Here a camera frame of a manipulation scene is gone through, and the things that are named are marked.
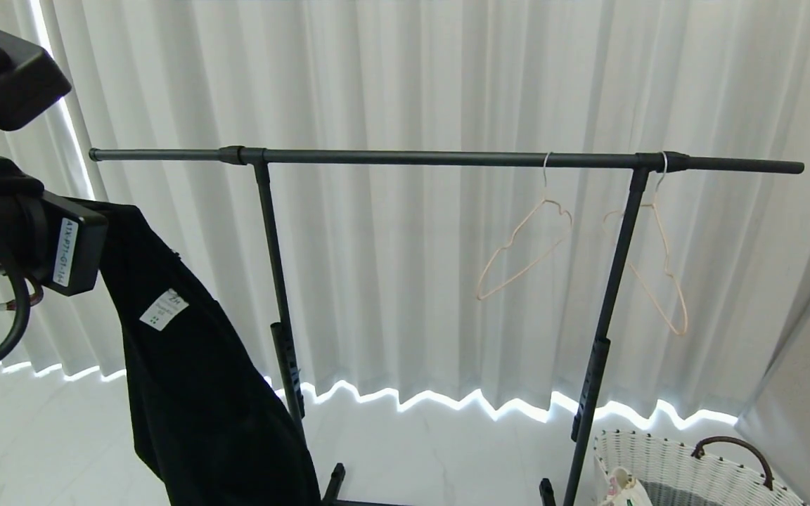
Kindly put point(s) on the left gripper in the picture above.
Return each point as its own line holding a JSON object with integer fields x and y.
{"x": 88, "y": 239}

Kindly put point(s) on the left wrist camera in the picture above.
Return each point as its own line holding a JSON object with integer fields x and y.
{"x": 18, "y": 84}

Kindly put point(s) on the cream printed garment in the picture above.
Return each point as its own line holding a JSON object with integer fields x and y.
{"x": 623, "y": 492}

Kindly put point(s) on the white curtain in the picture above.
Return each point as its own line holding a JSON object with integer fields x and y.
{"x": 412, "y": 84}

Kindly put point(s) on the pink clothes hanger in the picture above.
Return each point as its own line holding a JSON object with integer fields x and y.
{"x": 525, "y": 267}
{"x": 683, "y": 329}

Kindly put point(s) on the white laundry basket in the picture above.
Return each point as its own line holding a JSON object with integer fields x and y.
{"x": 665, "y": 464}

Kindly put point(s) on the black short-sleeved shirt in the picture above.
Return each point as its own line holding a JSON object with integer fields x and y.
{"x": 201, "y": 393}

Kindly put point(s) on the black clothes rack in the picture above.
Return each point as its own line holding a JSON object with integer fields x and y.
{"x": 447, "y": 159}

